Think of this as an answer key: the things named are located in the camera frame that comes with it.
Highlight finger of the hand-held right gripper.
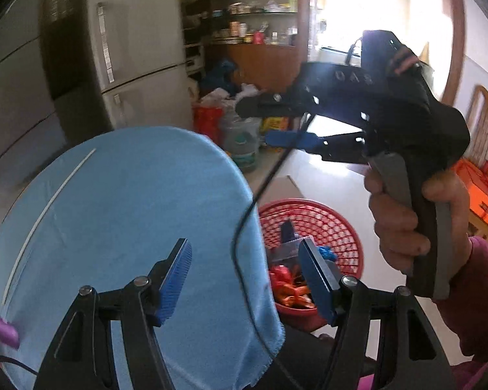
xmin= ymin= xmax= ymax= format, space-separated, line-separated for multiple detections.
xmin=265 ymin=129 xmax=367 ymax=164
xmin=235 ymin=93 xmax=314 ymax=119

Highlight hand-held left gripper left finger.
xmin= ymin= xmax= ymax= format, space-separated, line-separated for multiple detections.
xmin=33 ymin=238 xmax=194 ymax=390

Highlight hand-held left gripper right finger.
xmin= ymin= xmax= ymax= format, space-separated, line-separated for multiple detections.
xmin=298 ymin=239 xmax=458 ymax=390

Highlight orange foil wrapper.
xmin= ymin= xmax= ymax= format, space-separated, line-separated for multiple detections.
xmin=280 ymin=284 xmax=316 ymax=309

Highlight red plastic bag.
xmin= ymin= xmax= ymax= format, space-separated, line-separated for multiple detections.
xmin=268 ymin=266 xmax=295 ymax=293

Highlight black plastic bag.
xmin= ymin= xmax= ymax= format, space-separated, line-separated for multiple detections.
xmin=280 ymin=218 xmax=297 ymax=250

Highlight red plastic mesh basket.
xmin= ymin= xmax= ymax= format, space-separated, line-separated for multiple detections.
xmin=258 ymin=198 xmax=367 ymax=328

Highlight person's right forearm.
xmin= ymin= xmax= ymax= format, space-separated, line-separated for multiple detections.
xmin=433 ymin=236 xmax=488 ymax=390

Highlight person's right hand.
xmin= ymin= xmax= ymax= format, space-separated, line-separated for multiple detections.
xmin=365 ymin=166 xmax=472 ymax=285

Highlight yellow shopping bag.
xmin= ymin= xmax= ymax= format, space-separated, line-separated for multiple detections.
xmin=261 ymin=116 xmax=291 ymax=133

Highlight white plastic bag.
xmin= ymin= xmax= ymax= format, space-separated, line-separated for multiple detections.
xmin=203 ymin=83 xmax=261 ymax=108

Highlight wooden shelf cabinet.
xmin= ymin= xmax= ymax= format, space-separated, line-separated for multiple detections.
xmin=179 ymin=0 xmax=310 ymax=94

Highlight clear plastic water jug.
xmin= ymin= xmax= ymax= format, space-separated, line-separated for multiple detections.
xmin=224 ymin=116 xmax=263 ymax=173

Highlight dark blue floor bag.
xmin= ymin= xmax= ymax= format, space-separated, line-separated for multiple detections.
xmin=201 ymin=59 xmax=237 ymax=94

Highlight red shopping bag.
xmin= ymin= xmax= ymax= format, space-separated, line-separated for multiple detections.
xmin=192 ymin=103 xmax=224 ymax=147

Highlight wooden chair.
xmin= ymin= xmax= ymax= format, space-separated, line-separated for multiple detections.
xmin=466 ymin=85 xmax=488 ymax=167

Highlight blue tablecloth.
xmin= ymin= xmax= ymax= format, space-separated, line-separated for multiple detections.
xmin=0 ymin=127 xmax=285 ymax=390

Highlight orange gift boxes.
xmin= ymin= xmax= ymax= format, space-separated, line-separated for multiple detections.
xmin=451 ymin=158 xmax=488 ymax=236

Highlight silver two-door refrigerator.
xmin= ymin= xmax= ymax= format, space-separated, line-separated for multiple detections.
xmin=85 ymin=0 xmax=188 ymax=131

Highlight thin white stick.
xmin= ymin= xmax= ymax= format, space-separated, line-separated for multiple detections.
xmin=2 ymin=148 xmax=97 ymax=305

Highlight purple insulated bottle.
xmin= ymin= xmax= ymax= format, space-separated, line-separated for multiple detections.
xmin=0 ymin=308 xmax=20 ymax=348

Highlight large grey refrigerator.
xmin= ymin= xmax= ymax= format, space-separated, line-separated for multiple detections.
xmin=0 ymin=0 xmax=106 ymax=228

